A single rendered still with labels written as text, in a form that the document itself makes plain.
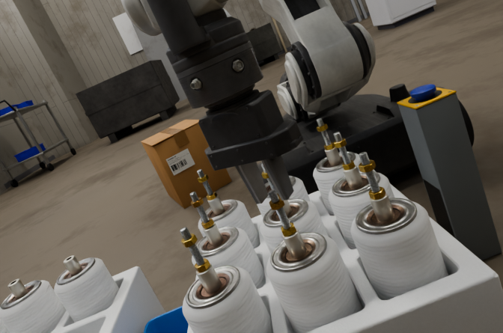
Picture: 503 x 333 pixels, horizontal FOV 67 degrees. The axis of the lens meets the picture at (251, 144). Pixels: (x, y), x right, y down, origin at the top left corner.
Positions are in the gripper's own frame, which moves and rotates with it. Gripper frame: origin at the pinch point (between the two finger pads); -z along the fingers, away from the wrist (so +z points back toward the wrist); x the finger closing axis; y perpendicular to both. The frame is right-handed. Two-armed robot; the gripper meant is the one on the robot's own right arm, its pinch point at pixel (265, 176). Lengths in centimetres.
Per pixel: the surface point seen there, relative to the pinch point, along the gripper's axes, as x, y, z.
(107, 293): 43.5, 2.4, -16.7
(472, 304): -17.3, -2.0, -20.5
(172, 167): 91, -69, -18
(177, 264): 65, -30, -36
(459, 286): -16.6, -2.1, -18.1
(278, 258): 2.2, 1.6, -10.7
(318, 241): -2.3, -1.6, -10.7
